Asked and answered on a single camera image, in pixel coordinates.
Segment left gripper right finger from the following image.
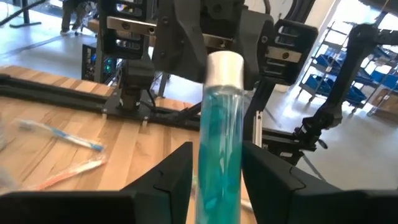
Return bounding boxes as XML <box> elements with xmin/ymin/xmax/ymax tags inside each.
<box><xmin>242</xmin><ymin>139</ymin><xmax>398</xmax><ymax>224</ymax></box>

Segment blue toothbrush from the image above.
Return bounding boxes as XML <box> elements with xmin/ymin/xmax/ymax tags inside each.
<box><xmin>12</xmin><ymin>118</ymin><xmax>106</xmax><ymax>153</ymax></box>

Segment orange toothbrush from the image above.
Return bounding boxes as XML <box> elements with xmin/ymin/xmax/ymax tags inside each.
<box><xmin>27</xmin><ymin>152</ymin><xmax>108</xmax><ymax>191</ymax></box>

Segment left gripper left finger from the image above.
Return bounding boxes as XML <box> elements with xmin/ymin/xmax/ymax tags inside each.
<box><xmin>0</xmin><ymin>141</ymin><xmax>193</xmax><ymax>224</ymax></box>

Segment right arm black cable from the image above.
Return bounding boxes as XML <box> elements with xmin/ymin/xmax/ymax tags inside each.
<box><xmin>262</xmin><ymin>0</ymin><xmax>317</xmax><ymax>22</ymax></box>

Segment black metal stand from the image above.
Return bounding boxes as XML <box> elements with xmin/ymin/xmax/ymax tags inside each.
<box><xmin>0</xmin><ymin>0</ymin><xmax>47</xmax><ymax>29</ymax></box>

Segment blue mouthwash bottle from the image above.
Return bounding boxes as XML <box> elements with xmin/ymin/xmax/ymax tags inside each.
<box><xmin>195</xmin><ymin>51</ymin><xmax>245</xmax><ymax>224</ymax></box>

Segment black jointed support arm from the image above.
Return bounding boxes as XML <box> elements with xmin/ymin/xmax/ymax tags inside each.
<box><xmin>294</xmin><ymin>23</ymin><xmax>398</xmax><ymax>164</ymax></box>

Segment person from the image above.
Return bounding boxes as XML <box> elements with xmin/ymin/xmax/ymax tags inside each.
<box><xmin>60</xmin><ymin>0</ymin><xmax>94</xmax><ymax>35</ymax></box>

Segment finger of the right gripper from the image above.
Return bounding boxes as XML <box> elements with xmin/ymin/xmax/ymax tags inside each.
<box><xmin>239</xmin><ymin>8</ymin><xmax>277</xmax><ymax>91</ymax></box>
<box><xmin>152</xmin><ymin>0</ymin><xmax>215</xmax><ymax>83</ymax></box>

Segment brown cardboard box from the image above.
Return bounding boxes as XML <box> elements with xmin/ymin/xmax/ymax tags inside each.
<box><xmin>369</xmin><ymin>88</ymin><xmax>398</xmax><ymax>116</ymax></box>

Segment metal rack with blue bins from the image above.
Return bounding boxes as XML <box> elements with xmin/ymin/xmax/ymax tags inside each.
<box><xmin>298</xmin><ymin>21</ymin><xmax>398</xmax><ymax>116</ymax></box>

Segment black computer tower with lights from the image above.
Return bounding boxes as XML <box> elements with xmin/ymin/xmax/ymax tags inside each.
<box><xmin>81</xmin><ymin>43</ymin><xmax>121</xmax><ymax>83</ymax></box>

